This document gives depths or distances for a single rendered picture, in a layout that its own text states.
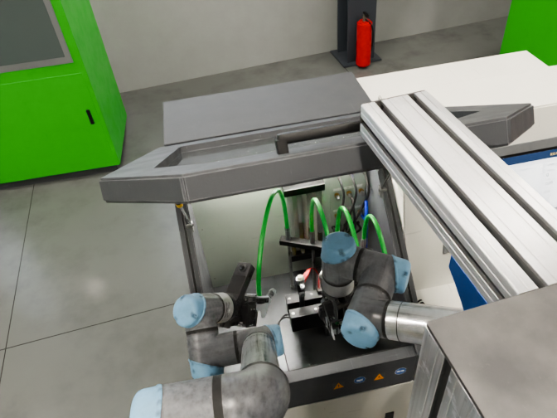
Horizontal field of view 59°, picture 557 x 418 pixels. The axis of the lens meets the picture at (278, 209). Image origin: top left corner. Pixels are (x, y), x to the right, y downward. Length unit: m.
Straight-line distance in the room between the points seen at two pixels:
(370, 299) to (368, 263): 0.10
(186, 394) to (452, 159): 0.50
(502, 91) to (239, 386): 1.27
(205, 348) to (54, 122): 3.10
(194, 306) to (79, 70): 2.87
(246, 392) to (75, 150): 3.53
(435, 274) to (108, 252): 2.38
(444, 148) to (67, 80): 3.46
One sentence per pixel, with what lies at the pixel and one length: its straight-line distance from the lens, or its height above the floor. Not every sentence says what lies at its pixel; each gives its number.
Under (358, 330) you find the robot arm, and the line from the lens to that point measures 0.96.
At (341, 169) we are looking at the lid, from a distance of 0.66.
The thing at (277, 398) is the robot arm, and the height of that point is 1.64.
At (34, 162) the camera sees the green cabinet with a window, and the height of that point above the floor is 0.23.
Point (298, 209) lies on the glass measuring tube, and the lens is 1.73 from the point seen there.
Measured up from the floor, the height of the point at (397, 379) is 0.83.
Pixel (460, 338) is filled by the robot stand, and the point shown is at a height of 2.03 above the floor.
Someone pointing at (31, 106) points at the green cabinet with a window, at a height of 0.70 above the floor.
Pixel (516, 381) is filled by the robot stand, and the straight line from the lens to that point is 0.38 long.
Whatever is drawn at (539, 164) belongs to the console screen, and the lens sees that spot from 1.73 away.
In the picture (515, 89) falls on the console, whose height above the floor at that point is 1.55.
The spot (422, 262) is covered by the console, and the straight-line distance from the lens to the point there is 1.71.
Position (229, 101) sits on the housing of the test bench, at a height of 1.50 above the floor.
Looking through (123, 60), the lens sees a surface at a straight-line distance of 5.33.
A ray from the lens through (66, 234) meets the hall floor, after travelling 3.83.
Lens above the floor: 2.34
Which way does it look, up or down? 42 degrees down
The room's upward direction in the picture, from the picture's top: 6 degrees counter-clockwise
